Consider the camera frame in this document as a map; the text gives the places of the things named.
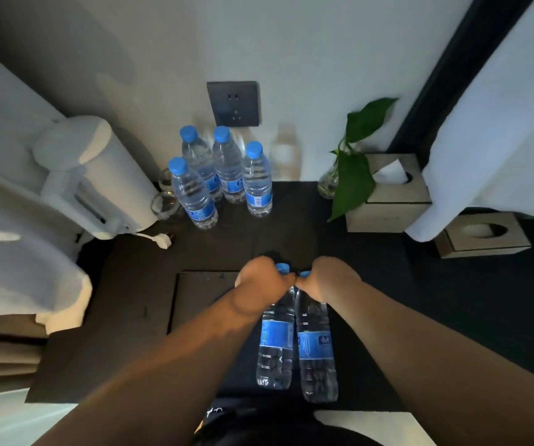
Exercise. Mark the person's right forearm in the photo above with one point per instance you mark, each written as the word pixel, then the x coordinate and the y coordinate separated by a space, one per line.
pixel 457 366

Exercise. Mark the black wall frame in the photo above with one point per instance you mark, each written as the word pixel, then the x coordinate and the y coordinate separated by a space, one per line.
pixel 448 64

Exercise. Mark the green plant in glass vase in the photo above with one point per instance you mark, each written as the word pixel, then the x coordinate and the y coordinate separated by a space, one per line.
pixel 355 181

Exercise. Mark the white electric kettle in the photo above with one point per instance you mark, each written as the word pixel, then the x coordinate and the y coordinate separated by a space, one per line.
pixel 109 181

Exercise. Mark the dark grey window curtain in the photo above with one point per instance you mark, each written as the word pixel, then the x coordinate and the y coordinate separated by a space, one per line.
pixel 2 357

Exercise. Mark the black tray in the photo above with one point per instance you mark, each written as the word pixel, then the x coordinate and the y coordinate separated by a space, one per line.
pixel 202 297

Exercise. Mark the clear water bottle blue cap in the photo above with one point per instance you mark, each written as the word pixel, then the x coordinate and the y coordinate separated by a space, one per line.
pixel 317 366
pixel 197 155
pixel 275 353
pixel 192 195
pixel 257 181
pixel 229 167

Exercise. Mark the person's left forearm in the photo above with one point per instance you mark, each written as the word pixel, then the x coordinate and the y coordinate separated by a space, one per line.
pixel 155 380

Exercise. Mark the black table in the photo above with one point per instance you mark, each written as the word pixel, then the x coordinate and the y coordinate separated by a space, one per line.
pixel 434 283

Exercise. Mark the beige tissue box with tissue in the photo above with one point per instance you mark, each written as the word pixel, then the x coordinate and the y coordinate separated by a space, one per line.
pixel 387 213

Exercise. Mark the white kettle power plug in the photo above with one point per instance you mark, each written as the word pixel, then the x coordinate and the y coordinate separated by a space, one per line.
pixel 162 240

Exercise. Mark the person's black clothing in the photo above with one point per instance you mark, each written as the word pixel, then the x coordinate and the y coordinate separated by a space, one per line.
pixel 271 427

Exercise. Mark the white hanging cloth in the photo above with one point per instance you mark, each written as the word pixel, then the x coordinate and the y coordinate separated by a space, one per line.
pixel 494 134

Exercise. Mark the person's left hand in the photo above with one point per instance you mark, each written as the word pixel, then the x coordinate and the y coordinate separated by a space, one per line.
pixel 260 285

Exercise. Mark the clear drinking glass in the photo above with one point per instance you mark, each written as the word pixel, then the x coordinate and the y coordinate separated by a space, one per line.
pixel 167 181
pixel 165 206

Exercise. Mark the dark grey wall socket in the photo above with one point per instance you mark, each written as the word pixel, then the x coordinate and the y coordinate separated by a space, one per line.
pixel 233 104

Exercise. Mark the empty beige tissue box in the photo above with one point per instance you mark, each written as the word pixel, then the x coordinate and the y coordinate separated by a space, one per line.
pixel 480 248

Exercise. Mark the person's right hand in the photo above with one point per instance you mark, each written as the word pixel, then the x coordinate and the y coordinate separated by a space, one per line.
pixel 329 278

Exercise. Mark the white draped cloth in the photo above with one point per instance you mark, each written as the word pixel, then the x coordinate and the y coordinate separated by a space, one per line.
pixel 7 255

